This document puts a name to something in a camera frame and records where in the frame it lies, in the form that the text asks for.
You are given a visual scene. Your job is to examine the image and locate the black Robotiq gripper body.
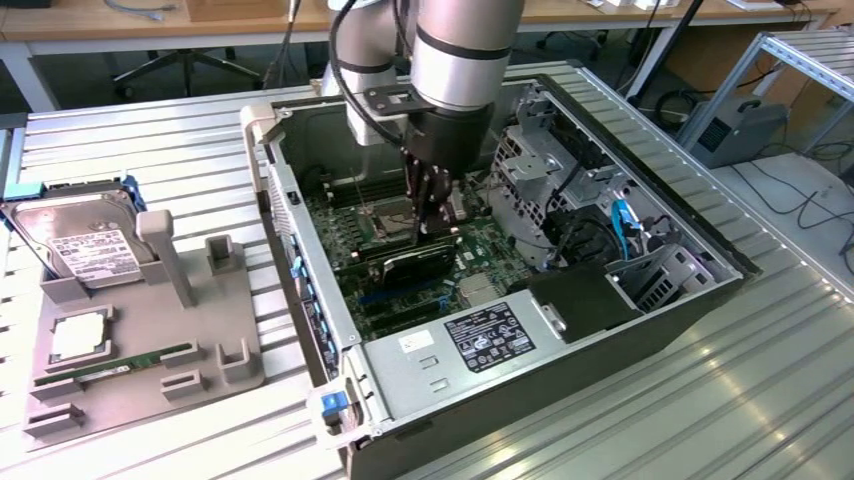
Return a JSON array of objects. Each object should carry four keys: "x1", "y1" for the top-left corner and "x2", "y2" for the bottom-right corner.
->
[{"x1": 399, "y1": 102, "x2": 495, "y2": 174}]

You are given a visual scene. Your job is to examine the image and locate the graphics card with metal bracket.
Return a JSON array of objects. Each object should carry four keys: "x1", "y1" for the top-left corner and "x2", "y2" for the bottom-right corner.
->
[{"x1": 339, "y1": 238, "x2": 463, "y2": 292}]

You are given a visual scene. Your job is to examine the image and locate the CPU socket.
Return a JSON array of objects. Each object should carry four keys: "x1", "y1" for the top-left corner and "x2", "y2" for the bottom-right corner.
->
[{"x1": 363, "y1": 197, "x2": 421, "y2": 245}]

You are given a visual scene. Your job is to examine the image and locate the thin metal locking lever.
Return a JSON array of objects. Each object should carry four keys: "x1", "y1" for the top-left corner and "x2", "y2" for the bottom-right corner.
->
[{"x1": 353, "y1": 169, "x2": 371, "y2": 214}]

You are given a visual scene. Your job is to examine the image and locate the green Dell motherboard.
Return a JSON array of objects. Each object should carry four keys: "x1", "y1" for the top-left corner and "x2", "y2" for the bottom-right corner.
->
[{"x1": 307, "y1": 167, "x2": 535, "y2": 339}]

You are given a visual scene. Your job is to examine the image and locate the grey metal drive cage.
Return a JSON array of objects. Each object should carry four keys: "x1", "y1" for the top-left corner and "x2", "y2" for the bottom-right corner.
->
[{"x1": 490, "y1": 123, "x2": 642, "y2": 266}]

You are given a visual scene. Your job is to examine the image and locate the silver finned chipset heatsink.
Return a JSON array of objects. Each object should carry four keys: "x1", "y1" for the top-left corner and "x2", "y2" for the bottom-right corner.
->
[{"x1": 457, "y1": 277, "x2": 499, "y2": 306}]

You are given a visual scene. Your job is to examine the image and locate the black office chair base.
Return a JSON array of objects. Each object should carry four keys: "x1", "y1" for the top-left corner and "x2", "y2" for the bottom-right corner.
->
[
  {"x1": 110, "y1": 47, "x2": 266, "y2": 99},
  {"x1": 519, "y1": 28, "x2": 610, "y2": 51}
]

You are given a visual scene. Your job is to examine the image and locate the black plastic shroud box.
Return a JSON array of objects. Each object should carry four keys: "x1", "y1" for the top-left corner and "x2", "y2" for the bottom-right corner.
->
[{"x1": 510, "y1": 262, "x2": 646, "y2": 344}]

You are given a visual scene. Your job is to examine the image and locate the grey power supply unit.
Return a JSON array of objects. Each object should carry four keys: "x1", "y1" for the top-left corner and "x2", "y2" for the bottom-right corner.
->
[{"x1": 359, "y1": 299, "x2": 542, "y2": 421}]

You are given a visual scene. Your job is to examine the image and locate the grey perforated disk bay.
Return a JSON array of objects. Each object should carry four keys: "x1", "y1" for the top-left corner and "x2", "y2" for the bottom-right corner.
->
[{"x1": 610, "y1": 244, "x2": 720, "y2": 314}]

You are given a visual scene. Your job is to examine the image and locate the open black PC case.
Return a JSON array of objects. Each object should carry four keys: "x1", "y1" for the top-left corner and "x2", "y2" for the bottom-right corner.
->
[{"x1": 239, "y1": 73, "x2": 764, "y2": 480}]

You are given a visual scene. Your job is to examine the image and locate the wooden office desk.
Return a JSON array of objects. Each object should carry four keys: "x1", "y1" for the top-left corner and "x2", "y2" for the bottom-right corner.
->
[
  {"x1": 518, "y1": 0, "x2": 844, "y2": 101},
  {"x1": 0, "y1": 0, "x2": 335, "y2": 114}
]

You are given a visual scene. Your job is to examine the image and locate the grey plastic parts rack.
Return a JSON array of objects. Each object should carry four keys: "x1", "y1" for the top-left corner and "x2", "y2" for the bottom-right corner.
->
[{"x1": 19, "y1": 209, "x2": 269, "y2": 454}]

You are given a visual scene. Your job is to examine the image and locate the silver hard disk drive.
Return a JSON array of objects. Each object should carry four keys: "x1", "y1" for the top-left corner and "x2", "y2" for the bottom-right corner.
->
[{"x1": 0, "y1": 192, "x2": 146, "y2": 290}]

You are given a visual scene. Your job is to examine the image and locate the green RAM stick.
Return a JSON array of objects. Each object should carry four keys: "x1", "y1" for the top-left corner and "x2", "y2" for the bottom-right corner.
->
[{"x1": 32, "y1": 344, "x2": 192, "y2": 386}]

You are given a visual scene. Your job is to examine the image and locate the silver CPU chip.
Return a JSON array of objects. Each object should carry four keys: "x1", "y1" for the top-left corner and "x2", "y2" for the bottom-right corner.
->
[{"x1": 51, "y1": 314, "x2": 112, "y2": 359}]

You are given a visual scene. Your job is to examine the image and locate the blue plastic disk carrier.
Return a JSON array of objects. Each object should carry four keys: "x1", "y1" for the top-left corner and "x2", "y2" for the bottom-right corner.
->
[{"x1": 0, "y1": 170, "x2": 148, "y2": 236}]

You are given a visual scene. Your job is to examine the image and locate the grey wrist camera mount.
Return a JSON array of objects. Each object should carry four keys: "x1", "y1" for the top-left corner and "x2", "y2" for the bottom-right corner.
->
[{"x1": 345, "y1": 84, "x2": 439, "y2": 149}]

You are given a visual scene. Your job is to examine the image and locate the robot wrist cable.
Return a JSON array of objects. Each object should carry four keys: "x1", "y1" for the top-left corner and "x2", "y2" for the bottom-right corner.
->
[{"x1": 263, "y1": 0, "x2": 409, "y2": 147}]

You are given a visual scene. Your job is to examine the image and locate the blue flat wire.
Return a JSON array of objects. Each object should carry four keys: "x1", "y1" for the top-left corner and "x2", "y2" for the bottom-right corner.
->
[{"x1": 610, "y1": 198, "x2": 647, "y2": 262}]

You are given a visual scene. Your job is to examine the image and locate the grey box device with handle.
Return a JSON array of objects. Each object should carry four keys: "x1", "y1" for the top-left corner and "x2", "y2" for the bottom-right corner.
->
[{"x1": 686, "y1": 97, "x2": 793, "y2": 169}]

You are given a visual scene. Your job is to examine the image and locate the pale blue network cable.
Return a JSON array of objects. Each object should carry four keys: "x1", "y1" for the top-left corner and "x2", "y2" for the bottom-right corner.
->
[{"x1": 104, "y1": 0, "x2": 179, "y2": 22}]

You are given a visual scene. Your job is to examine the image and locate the aluminium shelf frame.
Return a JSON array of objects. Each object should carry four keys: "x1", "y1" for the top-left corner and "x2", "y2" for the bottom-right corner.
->
[{"x1": 673, "y1": 29, "x2": 854, "y2": 156}]

